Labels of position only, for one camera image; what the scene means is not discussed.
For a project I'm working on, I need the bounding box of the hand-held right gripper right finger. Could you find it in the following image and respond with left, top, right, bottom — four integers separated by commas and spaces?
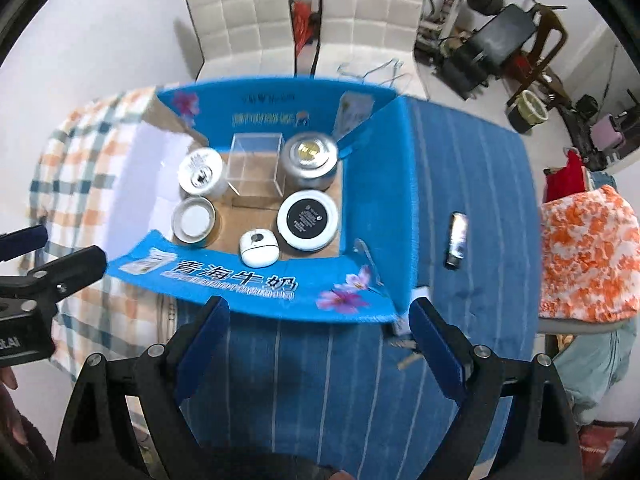
409, 297, 586, 480

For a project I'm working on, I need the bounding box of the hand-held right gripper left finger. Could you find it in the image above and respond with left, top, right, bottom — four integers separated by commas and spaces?
52, 296, 231, 480

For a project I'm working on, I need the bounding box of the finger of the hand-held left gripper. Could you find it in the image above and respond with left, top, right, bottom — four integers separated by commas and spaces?
0, 225, 49, 263
20, 245, 108, 306

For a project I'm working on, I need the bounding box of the blue cardboard box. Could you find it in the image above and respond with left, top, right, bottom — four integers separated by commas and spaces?
102, 76, 421, 323

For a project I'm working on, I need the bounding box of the white earbuds case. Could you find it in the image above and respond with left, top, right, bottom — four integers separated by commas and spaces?
238, 229, 281, 267

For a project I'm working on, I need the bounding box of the small tin with white lid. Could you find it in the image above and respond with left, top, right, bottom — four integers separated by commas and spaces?
171, 196, 221, 248

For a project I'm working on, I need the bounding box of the white jar with silver label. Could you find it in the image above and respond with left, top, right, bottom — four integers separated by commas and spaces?
177, 147, 228, 198

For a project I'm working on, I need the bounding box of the white jar with black lid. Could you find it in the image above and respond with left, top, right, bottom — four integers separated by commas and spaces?
276, 190, 341, 252

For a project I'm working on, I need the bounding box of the clear plastic box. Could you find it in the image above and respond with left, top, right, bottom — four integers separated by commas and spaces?
226, 132, 286, 206

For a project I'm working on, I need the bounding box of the grey round tin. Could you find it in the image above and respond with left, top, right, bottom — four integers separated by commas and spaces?
280, 132, 342, 193

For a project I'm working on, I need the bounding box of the person's left forearm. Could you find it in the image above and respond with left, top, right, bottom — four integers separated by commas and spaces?
0, 410, 56, 480

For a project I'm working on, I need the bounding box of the person's left hand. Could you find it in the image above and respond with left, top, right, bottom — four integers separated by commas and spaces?
0, 366, 28, 448

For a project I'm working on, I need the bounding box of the plaid cloth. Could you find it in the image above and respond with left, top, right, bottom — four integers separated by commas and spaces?
27, 85, 173, 376

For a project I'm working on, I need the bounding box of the black lighter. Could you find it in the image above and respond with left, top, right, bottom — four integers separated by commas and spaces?
444, 212, 469, 268

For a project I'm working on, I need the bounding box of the blue striped cloth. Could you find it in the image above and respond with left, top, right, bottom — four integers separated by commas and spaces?
157, 95, 543, 466

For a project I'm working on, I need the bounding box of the light teal cloth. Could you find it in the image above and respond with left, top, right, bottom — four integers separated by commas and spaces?
552, 330, 633, 411

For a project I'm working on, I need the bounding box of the orange floral blanket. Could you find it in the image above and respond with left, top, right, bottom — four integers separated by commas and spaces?
537, 184, 640, 322

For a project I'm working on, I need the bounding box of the red cloth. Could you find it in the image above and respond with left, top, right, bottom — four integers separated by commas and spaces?
544, 147, 591, 203

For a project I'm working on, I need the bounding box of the dark wastebasket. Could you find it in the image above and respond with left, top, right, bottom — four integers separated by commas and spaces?
509, 89, 550, 135

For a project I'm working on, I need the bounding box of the pink stool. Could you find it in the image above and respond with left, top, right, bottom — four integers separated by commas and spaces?
590, 112, 623, 153

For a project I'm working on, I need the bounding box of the black bag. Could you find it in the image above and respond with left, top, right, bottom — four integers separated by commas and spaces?
572, 94, 598, 118

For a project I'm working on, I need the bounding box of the white padded chair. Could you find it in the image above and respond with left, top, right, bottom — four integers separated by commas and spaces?
182, 0, 296, 81
312, 0, 431, 101

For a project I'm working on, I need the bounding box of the black weight bench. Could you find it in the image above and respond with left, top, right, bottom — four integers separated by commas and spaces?
435, 4, 541, 101

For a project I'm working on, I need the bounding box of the thin dark pole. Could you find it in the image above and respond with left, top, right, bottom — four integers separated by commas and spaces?
602, 42, 618, 106

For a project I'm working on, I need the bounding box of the brown wooden chair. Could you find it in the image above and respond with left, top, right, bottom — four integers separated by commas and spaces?
505, 2, 571, 106

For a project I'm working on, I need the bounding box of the wire clothes hanger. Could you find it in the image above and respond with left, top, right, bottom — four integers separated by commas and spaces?
337, 57, 416, 93

